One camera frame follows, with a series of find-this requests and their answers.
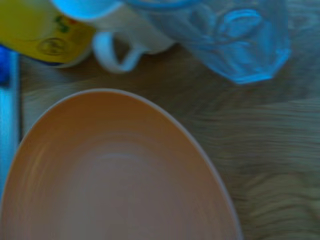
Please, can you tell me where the orange plate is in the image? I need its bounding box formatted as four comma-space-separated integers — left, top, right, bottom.
0, 87, 245, 240

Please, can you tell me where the clear drinking glass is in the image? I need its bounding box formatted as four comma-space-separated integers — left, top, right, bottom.
119, 0, 292, 85

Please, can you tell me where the white mug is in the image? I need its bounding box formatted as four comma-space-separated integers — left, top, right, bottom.
49, 0, 179, 74

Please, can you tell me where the Lysol wipes canister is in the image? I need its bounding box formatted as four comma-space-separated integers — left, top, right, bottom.
0, 0, 98, 69

